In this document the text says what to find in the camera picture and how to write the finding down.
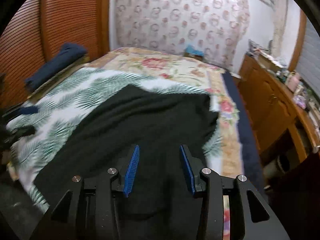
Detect black printed t-shirt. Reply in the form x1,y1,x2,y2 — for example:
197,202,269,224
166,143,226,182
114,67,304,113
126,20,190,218
34,84,221,240

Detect navy folded clothes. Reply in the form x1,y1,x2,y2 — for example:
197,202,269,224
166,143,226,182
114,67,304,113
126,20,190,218
24,43,87,92

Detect palm leaf print sheet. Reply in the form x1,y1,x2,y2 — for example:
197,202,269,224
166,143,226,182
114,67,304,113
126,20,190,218
6,67,223,214

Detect floral bed quilt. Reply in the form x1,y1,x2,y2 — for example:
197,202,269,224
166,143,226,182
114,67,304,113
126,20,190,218
86,47,245,240

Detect wooden sideboard cabinet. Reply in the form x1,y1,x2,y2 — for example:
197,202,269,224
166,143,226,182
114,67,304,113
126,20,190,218
238,55,319,164

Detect blue item on box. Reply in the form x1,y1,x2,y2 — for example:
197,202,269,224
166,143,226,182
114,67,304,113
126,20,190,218
183,45,204,61

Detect wooden louvered wardrobe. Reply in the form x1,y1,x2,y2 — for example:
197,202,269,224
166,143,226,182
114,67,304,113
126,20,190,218
1,0,110,108

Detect pink jug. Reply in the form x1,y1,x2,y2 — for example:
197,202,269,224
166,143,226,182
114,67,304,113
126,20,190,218
287,73,300,92

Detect circle pattern curtain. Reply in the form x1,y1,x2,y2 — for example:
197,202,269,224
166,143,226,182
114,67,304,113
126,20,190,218
116,0,250,69

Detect grey window blind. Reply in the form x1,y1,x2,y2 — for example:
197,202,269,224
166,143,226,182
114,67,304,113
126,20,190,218
296,18,320,97

